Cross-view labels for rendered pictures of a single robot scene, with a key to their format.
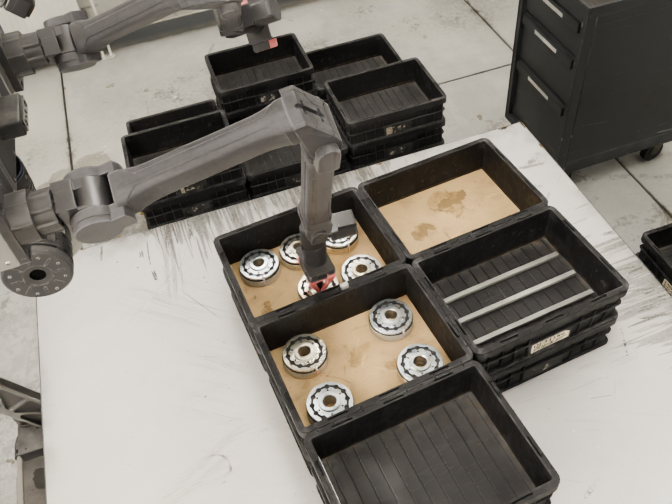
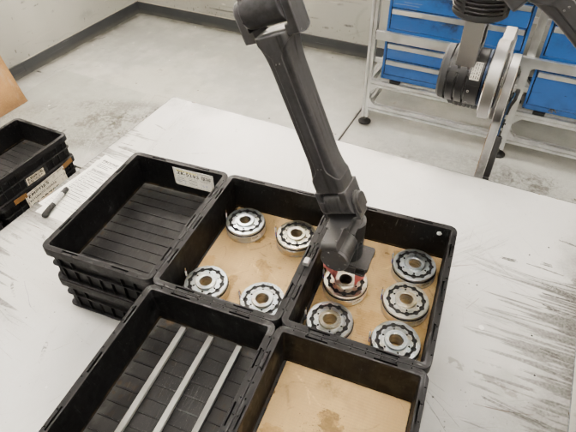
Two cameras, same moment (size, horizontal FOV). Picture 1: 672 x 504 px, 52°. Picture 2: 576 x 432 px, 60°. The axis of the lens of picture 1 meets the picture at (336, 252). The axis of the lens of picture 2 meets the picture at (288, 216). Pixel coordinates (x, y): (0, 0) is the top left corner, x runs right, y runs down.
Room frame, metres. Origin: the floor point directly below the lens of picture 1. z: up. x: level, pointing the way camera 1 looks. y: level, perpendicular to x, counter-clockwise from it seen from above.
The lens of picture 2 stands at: (1.44, -0.59, 1.76)
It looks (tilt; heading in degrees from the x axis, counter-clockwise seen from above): 43 degrees down; 131
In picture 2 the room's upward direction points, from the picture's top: 1 degrees counter-clockwise
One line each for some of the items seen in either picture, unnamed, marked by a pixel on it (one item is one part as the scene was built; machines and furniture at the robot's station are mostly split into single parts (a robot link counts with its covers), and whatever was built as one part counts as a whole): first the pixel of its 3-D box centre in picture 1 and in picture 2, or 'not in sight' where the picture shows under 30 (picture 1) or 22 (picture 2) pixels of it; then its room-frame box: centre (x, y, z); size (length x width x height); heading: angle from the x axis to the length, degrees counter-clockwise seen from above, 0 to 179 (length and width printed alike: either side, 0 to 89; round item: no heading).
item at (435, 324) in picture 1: (361, 356); (252, 255); (0.85, -0.03, 0.87); 0.40 x 0.30 x 0.11; 109
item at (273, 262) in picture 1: (259, 264); (414, 265); (1.16, 0.20, 0.86); 0.10 x 0.10 x 0.01
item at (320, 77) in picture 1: (353, 93); not in sight; (2.59, -0.17, 0.31); 0.40 x 0.30 x 0.34; 103
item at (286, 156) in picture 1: (293, 171); not in sight; (2.12, 0.13, 0.31); 0.40 x 0.30 x 0.34; 103
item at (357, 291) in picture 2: (318, 286); (345, 280); (1.07, 0.05, 0.86); 0.10 x 0.10 x 0.01
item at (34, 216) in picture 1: (31, 215); not in sight; (0.80, 0.46, 1.45); 0.09 x 0.08 x 0.12; 13
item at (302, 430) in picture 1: (360, 343); (251, 240); (0.85, -0.03, 0.92); 0.40 x 0.30 x 0.02; 109
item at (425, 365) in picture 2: (307, 252); (375, 274); (1.13, 0.07, 0.92); 0.40 x 0.30 x 0.02; 109
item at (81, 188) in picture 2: not in sight; (93, 189); (0.13, -0.04, 0.70); 0.33 x 0.23 x 0.01; 103
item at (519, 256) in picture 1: (514, 290); (165, 403); (0.98, -0.41, 0.87); 0.40 x 0.30 x 0.11; 109
